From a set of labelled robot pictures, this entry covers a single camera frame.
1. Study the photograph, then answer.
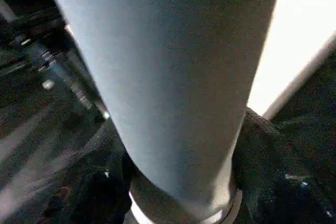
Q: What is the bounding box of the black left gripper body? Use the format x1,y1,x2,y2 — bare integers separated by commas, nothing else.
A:
0,0,69,59

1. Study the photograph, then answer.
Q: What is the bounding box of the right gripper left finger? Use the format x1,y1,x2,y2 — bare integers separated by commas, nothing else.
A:
41,126,134,224

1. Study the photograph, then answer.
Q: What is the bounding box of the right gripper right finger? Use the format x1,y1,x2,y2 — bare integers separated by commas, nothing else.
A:
230,108,336,224

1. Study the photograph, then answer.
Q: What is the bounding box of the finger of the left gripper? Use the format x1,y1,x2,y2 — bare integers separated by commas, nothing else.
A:
39,42,108,124

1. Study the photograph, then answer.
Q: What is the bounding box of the white plastic table leg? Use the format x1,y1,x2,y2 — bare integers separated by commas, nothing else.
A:
43,0,287,223

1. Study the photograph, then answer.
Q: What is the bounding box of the white plastic table top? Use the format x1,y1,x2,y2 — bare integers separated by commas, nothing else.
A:
246,0,336,120

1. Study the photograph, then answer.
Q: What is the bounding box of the black plastic sheet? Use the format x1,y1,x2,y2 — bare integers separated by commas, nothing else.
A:
0,0,336,224

